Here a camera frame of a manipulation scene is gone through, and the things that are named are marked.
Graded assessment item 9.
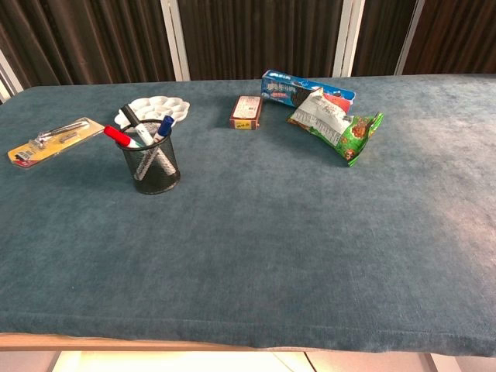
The white plastic paint palette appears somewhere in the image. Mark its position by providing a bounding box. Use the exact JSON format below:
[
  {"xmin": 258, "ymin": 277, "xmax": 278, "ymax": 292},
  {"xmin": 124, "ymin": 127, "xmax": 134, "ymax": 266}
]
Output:
[{"xmin": 112, "ymin": 95, "xmax": 191, "ymax": 130}]

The yellow carded tool package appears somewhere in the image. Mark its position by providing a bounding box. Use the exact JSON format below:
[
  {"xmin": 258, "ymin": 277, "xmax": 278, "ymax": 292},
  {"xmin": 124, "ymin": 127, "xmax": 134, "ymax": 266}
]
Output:
[{"xmin": 7, "ymin": 117, "xmax": 105, "ymax": 171}]

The black cap marker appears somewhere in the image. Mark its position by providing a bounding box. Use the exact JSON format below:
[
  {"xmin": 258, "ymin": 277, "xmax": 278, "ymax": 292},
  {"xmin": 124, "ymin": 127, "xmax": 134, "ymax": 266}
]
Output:
[{"xmin": 119, "ymin": 103, "xmax": 178, "ymax": 176}]

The blue velvet table cloth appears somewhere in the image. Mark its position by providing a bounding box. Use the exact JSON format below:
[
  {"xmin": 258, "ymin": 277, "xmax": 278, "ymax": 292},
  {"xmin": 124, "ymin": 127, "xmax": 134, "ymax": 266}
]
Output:
[{"xmin": 0, "ymin": 73, "xmax": 496, "ymax": 357}]

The small brown cardboard box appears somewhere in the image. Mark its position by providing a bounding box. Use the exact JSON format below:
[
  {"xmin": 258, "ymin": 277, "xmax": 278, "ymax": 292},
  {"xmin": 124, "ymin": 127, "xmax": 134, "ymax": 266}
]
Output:
[{"xmin": 229, "ymin": 95, "xmax": 264, "ymax": 130}]

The blue cap marker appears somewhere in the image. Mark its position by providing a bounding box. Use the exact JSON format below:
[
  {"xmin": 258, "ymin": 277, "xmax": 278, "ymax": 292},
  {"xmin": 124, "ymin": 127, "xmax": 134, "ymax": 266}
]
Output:
[{"xmin": 133, "ymin": 115, "xmax": 175, "ymax": 181}]

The green snack bag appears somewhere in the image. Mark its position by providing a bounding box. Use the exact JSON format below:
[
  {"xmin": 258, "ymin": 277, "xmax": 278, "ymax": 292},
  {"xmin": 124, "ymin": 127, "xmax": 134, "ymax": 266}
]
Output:
[{"xmin": 286, "ymin": 87, "xmax": 384, "ymax": 168}]

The blue cookie box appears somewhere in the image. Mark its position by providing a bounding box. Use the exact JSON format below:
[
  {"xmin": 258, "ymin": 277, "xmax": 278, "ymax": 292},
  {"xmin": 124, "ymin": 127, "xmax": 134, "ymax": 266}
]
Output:
[{"xmin": 260, "ymin": 69, "xmax": 357, "ymax": 110}]

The black mesh pen cup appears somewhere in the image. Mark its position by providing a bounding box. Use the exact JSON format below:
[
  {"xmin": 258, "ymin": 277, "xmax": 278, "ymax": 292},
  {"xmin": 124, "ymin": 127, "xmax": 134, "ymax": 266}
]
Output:
[{"xmin": 116, "ymin": 119, "xmax": 181, "ymax": 195}]

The red cap marker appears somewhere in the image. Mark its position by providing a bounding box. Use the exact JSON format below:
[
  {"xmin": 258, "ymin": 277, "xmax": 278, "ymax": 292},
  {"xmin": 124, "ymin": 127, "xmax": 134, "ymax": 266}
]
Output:
[{"xmin": 103, "ymin": 124, "xmax": 145, "ymax": 150}]

